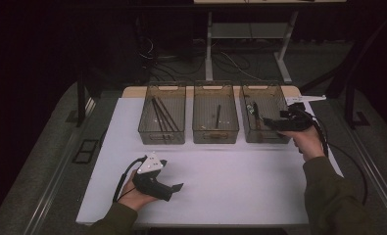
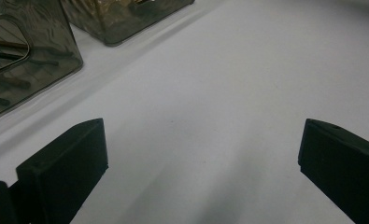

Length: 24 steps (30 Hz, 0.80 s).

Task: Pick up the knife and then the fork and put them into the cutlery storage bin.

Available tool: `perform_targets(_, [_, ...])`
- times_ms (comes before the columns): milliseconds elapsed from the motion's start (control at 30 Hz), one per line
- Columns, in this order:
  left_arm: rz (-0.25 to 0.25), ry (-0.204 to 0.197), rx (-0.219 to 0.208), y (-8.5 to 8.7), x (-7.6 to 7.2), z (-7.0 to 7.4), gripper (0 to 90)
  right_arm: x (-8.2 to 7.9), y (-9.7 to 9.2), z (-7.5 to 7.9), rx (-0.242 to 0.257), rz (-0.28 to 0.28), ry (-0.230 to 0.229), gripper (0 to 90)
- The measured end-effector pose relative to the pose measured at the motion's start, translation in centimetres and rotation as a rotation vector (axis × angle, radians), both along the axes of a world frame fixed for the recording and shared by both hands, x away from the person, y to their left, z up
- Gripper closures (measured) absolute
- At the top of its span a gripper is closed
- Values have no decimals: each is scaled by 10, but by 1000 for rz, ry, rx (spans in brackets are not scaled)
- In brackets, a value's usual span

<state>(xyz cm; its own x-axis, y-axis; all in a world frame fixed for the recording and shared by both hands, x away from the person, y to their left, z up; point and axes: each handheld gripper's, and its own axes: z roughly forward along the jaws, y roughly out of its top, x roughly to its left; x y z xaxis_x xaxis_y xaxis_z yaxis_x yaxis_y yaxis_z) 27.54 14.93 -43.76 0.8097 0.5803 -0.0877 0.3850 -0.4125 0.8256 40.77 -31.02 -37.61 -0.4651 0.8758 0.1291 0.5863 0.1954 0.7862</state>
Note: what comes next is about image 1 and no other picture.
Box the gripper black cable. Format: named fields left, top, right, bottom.
left=307, top=111, right=368, bottom=207
left=112, top=156, right=148, bottom=204

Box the tangle of floor cables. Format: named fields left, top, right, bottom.
left=138, top=32, right=267, bottom=82

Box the aluminium floor rail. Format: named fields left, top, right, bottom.
left=24, top=97, right=97, bottom=235
left=327, top=97, right=387, bottom=223

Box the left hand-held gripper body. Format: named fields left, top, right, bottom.
left=131, top=152, right=174, bottom=203

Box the black chopstick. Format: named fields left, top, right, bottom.
left=155, top=97, right=174, bottom=132
left=151, top=97, right=165, bottom=131

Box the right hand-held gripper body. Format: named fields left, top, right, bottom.
left=277, top=94, right=327, bottom=132

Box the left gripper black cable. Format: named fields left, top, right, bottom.
left=112, top=156, right=148, bottom=204

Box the black metal stand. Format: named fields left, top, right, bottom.
left=300, top=13, right=387, bottom=130
left=76, top=70, right=101, bottom=128

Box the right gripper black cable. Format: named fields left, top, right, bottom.
left=307, top=111, right=368, bottom=207

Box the white metal desk frame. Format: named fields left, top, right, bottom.
left=193, top=0, right=347, bottom=85

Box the smoked clear plastic bin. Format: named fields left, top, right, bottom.
left=239, top=80, right=297, bottom=144
left=137, top=81, right=187, bottom=146
left=192, top=80, right=240, bottom=145

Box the person's left hand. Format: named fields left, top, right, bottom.
left=118, top=179, right=158, bottom=212

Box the wooden-handled steel fork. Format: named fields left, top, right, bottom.
left=245, top=103, right=261, bottom=131

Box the person's right hand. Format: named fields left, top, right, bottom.
left=278, top=125, right=326, bottom=163

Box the brown wooden chopstick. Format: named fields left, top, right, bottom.
left=153, top=97, right=166, bottom=134
left=158, top=97, right=179, bottom=132

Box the white table cover sheet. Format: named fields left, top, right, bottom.
left=75, top=96, right=344, bottom=226

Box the long metal spoon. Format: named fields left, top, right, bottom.
left=215, top=104, right=222, bottom=130

